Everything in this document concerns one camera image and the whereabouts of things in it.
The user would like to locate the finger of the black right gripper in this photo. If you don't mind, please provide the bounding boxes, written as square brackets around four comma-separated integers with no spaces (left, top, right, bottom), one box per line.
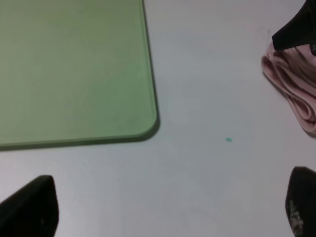
[272,0,316,49]

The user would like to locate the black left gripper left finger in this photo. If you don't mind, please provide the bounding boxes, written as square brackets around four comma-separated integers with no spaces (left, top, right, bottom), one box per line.
[0,175,59,237]

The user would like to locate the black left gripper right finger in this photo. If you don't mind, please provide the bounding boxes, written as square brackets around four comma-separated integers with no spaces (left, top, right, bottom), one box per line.
[285,166,316,237]

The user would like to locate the pink terry towel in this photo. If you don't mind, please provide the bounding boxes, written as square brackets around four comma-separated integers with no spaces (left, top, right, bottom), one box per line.
[261,43,316,137]

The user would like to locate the green plastic tray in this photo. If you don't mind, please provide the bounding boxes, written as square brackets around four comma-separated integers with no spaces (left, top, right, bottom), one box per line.
[0,0,159,150]

